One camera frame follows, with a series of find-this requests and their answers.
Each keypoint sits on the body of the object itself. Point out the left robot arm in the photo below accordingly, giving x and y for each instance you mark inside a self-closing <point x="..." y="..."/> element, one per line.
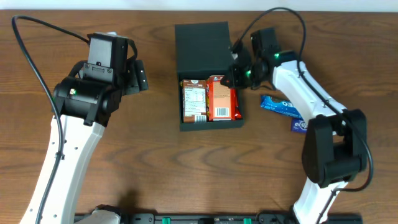
<point x="82" y="102"/>

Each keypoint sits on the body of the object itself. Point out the red Reeses candy bag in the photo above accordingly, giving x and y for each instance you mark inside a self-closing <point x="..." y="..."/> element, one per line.
<point x="235" y="105"/>

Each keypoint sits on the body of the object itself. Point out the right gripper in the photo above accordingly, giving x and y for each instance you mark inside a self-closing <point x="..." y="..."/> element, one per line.
<point x="236" y="76"/>

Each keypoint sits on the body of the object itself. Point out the blue Oreo cookie pack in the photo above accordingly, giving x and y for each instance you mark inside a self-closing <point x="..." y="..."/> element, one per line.
<point x="280" y="106"/>

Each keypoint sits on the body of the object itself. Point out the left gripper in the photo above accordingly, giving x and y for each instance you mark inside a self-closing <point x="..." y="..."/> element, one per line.
<point x="134" y="80"/>

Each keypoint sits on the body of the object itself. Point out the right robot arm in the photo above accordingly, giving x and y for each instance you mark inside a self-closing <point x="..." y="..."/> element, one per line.
<point x="335" y="150"/>

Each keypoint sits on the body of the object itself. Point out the dark green hinged box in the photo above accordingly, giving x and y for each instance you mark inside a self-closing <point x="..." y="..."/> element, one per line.
<point x="202" y="50"/>

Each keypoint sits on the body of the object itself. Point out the brown carton with barcode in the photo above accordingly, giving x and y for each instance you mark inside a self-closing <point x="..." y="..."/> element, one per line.
<point x="194" y="101"/>

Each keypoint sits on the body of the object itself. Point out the orange carton with barcode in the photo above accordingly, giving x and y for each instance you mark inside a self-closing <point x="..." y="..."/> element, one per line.
<point x="219" y="100"/>

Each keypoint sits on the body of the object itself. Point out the blue Eclipse gum pack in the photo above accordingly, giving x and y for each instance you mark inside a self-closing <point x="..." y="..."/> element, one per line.
<point x="298" y="126"/>

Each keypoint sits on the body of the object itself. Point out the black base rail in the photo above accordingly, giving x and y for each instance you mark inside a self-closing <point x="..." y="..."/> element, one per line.
<point x="148" y="218"/>

